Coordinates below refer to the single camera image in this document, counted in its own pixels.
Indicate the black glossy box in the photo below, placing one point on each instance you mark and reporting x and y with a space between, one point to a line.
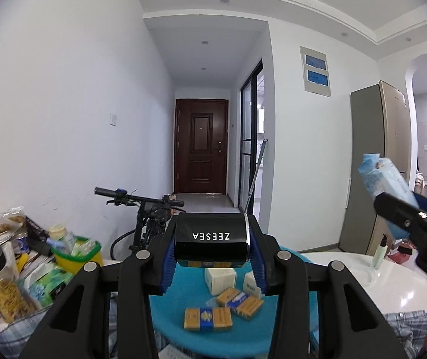
211 246

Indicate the metal mop pole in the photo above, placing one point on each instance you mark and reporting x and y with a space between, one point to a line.
256 175

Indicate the white light switch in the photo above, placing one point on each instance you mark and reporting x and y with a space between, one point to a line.
113 119

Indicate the gold and white cigarette box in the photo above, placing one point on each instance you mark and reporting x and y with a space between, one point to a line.
241 303

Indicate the blue plastic basin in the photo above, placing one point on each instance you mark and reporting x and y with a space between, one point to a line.
168 325

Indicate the blue plaid shirt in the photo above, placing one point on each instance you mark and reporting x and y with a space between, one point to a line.
404 329

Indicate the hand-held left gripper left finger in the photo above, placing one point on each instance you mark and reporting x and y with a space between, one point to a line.
168 269

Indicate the gold and grey refrigerator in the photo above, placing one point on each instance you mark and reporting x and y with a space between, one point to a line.
374 164

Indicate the green pump bottle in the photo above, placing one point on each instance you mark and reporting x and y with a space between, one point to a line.
380 254

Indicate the dark brown door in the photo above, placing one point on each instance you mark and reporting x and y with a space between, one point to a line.
201 146

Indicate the yellow and green bin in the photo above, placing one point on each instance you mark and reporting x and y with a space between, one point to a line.
77 256

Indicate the snack bag with clear window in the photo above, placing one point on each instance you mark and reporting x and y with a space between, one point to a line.
7 224

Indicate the clear jar of corn flakes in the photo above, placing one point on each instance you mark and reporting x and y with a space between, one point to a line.
0 291

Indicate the green tissue pack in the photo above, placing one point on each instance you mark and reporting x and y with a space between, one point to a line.
48 286

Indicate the black plastic bag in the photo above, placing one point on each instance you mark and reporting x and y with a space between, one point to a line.
37 235

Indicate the grey wall panel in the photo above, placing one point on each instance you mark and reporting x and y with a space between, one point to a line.
315 71

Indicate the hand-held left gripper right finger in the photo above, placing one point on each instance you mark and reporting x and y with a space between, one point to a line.
257 269

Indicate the red box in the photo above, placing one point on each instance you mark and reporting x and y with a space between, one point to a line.
402 256

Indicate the black bicycle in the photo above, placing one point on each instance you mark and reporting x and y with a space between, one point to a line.
142 224

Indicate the black framed glass door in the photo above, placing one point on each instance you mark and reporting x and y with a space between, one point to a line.
249 138

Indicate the light blue tissue pack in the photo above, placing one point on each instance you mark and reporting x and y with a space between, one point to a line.
385 179

